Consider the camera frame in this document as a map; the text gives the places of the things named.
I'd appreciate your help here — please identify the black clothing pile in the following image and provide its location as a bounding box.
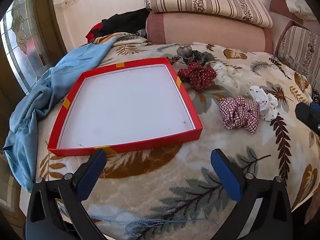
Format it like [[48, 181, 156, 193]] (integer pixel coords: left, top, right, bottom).
[[94, 8, 150, 38]]

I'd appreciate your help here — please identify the dark red polka dot scrunchie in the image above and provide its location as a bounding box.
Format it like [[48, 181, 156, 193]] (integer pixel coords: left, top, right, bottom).
[[177, 62, 217, 91]]

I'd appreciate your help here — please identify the white black-dotted scrunchie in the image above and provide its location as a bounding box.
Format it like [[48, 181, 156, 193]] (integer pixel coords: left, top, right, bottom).
[[249, 85, 279, 122]]

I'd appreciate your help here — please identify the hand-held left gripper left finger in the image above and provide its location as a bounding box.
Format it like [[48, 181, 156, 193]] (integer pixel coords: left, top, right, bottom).
[[24, 149, 108, 240]]

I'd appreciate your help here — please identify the leaf print blanket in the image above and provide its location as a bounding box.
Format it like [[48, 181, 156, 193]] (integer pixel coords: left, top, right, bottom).
[[35, 32, 318, 240]]

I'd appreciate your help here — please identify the red cardboard box lid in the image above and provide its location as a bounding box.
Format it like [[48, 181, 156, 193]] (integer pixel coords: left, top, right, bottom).
[[47, 57, 203, 157]]

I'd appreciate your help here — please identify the pink sofa armrest cushion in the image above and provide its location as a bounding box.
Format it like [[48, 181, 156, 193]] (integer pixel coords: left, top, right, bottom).
[[269, 0, 303, 27]]

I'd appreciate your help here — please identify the stained glass window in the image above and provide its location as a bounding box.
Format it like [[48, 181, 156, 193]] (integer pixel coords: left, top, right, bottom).
[[0, 0, 53, 94]]

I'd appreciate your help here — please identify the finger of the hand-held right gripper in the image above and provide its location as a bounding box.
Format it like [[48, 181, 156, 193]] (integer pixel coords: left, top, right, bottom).
[[295, 102, 320, 138]]

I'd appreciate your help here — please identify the wooden window frame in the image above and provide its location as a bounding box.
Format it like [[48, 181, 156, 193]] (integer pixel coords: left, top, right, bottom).
[[32, 0, 67, 58]]

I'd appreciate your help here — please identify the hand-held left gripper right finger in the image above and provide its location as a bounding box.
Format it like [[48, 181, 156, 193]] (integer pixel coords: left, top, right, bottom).
[[210, 149, 294, 240]]

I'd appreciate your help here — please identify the grey sheer scrunchie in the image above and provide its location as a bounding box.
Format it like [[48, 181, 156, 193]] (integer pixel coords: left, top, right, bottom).
[[177, 45, 215, 65]]

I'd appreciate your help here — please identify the pink bolster cushion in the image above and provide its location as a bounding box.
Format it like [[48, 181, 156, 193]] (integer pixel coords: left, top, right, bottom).
[[146, 12, 273, 53]]

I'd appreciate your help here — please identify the red cloth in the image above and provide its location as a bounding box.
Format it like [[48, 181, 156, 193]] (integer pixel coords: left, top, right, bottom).
[[86, 22, 103, 40]]

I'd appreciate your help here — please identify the red plaid scrunchie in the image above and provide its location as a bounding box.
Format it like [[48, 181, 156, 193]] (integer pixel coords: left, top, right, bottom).
[[219, 96, 260, 134]]

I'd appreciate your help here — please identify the square striped floral cushion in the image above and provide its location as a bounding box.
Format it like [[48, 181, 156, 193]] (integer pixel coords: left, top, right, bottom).
[[277, 26, 320, 90]]

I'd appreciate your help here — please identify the light blue cloth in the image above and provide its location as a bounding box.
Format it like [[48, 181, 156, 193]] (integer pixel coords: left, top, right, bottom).
[[2, 39, 118, 193]]

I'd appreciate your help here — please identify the cream sheer dotted scrunchie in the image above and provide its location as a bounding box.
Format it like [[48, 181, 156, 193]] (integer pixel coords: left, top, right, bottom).
[[213, 62, 253, 97]]

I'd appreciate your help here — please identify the white pillow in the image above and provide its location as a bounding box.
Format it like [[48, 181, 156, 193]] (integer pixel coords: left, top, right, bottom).
[[285, 0, 318, 22]]

